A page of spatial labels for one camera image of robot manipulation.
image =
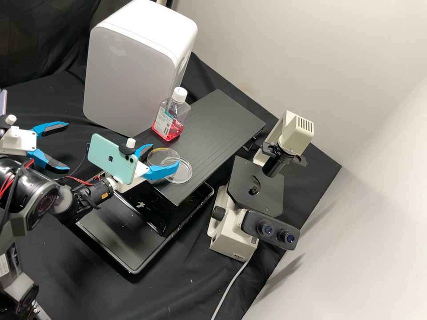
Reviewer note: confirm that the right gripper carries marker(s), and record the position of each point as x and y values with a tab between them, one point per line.
126	187

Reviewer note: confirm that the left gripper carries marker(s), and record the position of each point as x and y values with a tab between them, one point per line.
20	140

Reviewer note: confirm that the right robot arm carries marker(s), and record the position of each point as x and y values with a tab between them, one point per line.
36	196

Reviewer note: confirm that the petri dish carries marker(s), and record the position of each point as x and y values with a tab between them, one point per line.
156	156

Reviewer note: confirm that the petri dish lid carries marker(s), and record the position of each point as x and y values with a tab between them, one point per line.
185	171

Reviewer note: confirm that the red liquid bottle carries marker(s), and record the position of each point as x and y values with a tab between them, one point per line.
168	125

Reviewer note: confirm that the black platform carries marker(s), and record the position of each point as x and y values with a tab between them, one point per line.
207	140

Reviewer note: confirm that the black tray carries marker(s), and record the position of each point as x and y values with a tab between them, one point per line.
133	233

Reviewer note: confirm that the white box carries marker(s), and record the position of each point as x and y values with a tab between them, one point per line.
133	66

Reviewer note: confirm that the cream microscope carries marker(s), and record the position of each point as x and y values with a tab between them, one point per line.
257	200

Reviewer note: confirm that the right wrist camera phone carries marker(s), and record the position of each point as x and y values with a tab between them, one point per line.
110	158

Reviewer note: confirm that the wrist camera phone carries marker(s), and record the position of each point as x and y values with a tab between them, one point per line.
7	120
110	158

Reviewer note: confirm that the left wrist camera phone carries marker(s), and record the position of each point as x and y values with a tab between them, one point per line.
7	120

